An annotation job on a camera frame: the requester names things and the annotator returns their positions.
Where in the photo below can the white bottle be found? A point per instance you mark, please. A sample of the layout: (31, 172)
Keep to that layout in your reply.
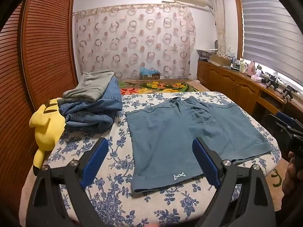
(242, 66)

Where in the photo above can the small cardboard box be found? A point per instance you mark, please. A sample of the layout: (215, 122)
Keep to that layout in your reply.
(151, 76)

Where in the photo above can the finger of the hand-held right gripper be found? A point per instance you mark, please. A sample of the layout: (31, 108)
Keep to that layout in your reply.
(285, 119)

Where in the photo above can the pink bottle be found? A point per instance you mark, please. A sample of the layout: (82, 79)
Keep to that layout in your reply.
(251, 67)

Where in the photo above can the person's right forearm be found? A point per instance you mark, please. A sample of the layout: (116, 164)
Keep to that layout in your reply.
(292, 201)

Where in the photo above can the grey zebra window blind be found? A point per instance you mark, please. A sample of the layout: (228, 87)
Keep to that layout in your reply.
(267, 28)

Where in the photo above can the green lid bottle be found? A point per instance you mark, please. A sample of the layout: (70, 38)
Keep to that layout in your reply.
(259, 69)

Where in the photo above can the teal blue short pants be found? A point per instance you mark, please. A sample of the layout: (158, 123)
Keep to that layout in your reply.
(165, 141)

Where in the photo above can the blue plastic bag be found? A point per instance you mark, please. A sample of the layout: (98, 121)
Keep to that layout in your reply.
(148, 70)

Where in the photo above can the wooden window frame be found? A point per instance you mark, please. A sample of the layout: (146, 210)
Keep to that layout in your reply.
(238, 23)

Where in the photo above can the black mini tripod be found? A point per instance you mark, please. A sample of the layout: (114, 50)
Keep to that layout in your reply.
(288, 93)
(271, 80)

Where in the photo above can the wooden side cabinet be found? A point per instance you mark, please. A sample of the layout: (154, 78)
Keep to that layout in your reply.
(227, 85)

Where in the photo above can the blue denim jeans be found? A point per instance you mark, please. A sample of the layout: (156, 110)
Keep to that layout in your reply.
(104, 101)

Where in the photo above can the brown louvred wooden wardrobe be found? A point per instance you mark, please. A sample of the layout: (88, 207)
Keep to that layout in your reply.
(47, 40)

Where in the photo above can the beige patterned drape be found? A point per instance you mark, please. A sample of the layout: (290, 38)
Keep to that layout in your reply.
(220, 28)

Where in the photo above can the colourful flower blanket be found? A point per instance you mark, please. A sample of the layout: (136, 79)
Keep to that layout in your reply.
(151, 87)

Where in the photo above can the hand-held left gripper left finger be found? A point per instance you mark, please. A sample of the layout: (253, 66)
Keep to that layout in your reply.
(94, 163)

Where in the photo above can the circle patterned sheer curtain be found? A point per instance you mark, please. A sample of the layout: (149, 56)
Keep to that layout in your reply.
(132, 40)

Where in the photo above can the blue floral white bedsheet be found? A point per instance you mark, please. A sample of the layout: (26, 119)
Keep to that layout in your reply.
(144, 208)

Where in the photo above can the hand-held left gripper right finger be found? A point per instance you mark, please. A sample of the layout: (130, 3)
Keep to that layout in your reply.
(205, 163)

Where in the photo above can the stack of papers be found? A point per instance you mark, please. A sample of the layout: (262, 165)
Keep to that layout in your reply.
(207, 53)

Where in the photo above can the grey folded garment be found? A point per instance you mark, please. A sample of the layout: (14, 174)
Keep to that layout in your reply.
(92, 85)

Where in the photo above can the pink tissue box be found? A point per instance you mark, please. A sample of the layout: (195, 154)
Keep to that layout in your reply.
(256, 78)

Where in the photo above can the yellow plush toy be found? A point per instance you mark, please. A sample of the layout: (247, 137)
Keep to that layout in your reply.
(47, 130)

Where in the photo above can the person's right hand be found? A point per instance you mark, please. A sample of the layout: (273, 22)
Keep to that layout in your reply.
(292, 179)

